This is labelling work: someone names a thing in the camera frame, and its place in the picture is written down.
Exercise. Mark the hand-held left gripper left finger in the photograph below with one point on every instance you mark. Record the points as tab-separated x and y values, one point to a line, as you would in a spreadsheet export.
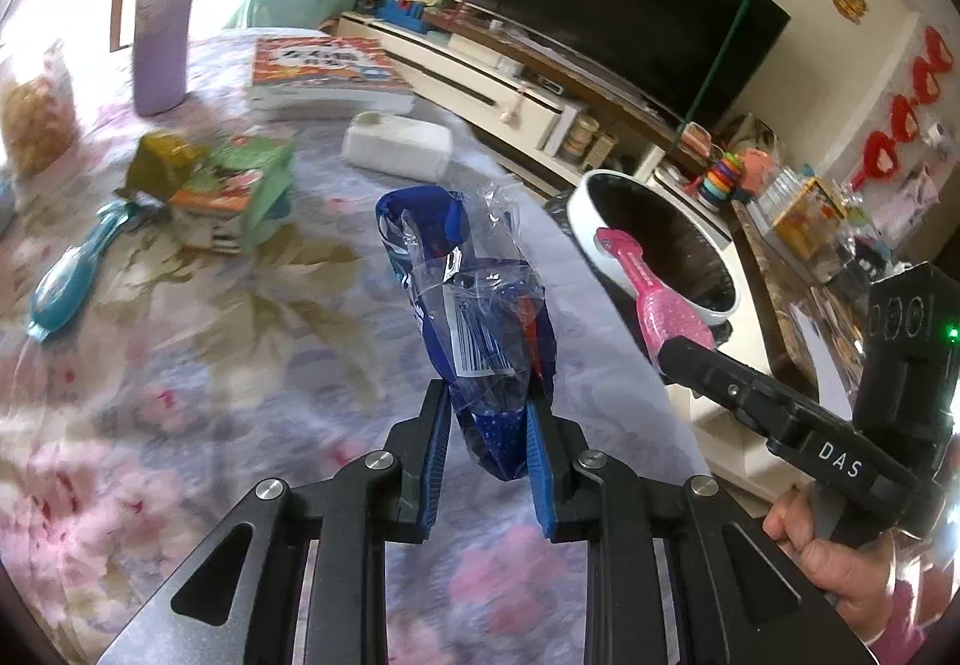
435	455

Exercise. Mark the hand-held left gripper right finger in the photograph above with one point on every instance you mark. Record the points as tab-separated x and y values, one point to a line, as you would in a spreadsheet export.
538	477

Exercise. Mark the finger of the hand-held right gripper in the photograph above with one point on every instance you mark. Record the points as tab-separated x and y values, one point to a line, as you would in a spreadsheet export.
720	380

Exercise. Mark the pink hairbrush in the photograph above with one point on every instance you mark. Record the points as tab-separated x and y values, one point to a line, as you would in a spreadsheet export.
667	316

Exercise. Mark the blue snack wrapper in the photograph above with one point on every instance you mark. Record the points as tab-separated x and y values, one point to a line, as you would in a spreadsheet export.
480	335

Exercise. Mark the white trash bin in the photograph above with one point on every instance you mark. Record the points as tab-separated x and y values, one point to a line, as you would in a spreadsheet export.
660	245

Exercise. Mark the person's right forearm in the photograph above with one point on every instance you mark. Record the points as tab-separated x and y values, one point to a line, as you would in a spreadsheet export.
926	605

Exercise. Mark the person's right hand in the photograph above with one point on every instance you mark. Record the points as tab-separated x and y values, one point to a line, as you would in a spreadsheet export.
840	579

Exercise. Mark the brown marble sideboard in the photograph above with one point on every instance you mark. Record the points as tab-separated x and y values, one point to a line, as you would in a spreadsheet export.
780	290

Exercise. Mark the yellow printed box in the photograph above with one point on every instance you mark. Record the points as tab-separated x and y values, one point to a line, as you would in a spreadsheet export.
806	219

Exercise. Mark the rainbow stacking rings toy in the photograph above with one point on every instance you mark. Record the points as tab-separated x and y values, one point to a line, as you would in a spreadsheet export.
720	179

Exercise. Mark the pink toy bag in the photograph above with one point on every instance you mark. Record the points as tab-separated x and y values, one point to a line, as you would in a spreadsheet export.
757	165

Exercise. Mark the red yellow toy bus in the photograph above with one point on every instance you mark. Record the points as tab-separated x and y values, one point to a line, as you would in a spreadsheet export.
695	138

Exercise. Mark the stacked round containers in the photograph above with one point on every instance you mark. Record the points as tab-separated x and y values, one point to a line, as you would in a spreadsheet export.
583	136

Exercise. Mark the green stick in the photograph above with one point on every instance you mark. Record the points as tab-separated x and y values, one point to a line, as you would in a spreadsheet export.
716	65

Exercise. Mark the green drink carton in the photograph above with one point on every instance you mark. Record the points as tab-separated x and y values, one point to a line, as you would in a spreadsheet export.
240	185

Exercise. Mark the black set-top box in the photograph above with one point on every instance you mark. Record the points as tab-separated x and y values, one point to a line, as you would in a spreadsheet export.
551	85

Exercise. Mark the pink cabinet safety lock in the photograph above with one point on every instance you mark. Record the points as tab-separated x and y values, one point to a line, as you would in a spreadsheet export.
511	110

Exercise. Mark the white television stand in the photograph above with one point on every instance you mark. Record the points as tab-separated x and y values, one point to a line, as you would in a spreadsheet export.
465	80

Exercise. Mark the colourful picture book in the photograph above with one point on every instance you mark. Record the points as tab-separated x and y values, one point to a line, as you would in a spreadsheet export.
322	65

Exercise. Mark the teal hairbrush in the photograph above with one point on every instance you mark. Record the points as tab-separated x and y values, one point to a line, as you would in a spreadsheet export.
64	283

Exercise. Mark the blue toy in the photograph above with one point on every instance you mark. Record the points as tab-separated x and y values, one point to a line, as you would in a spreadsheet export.
401	14

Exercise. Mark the purple thermos bottle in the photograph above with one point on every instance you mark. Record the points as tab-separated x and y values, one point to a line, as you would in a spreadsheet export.
161	20

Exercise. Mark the clear snack jar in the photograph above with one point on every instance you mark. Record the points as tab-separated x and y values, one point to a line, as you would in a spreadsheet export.
34	118

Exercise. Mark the white wall camera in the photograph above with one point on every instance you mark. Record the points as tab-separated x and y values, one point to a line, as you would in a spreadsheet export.
934	134

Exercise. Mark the red heart wall hanging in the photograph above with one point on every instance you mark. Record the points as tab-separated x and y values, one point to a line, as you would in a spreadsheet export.
900	118

